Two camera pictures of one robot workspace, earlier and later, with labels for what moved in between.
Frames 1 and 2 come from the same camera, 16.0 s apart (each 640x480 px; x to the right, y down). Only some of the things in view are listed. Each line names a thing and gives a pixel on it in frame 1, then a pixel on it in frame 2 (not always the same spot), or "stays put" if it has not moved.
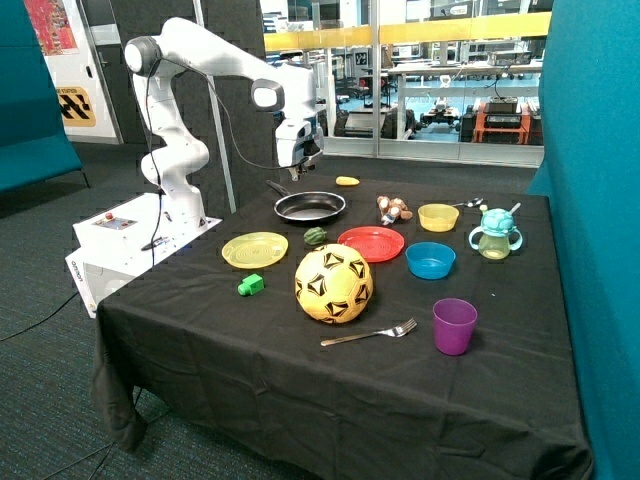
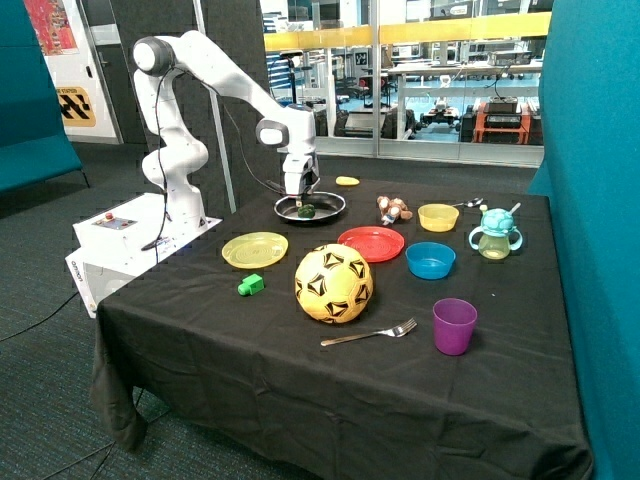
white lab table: (404, 90) stays put
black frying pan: (306, 205) stays put
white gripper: (297, 139) to (302, 174)
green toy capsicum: (315, 236) to (307, 211)
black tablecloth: (376, 326) stays put
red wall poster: (52, 26) stays put
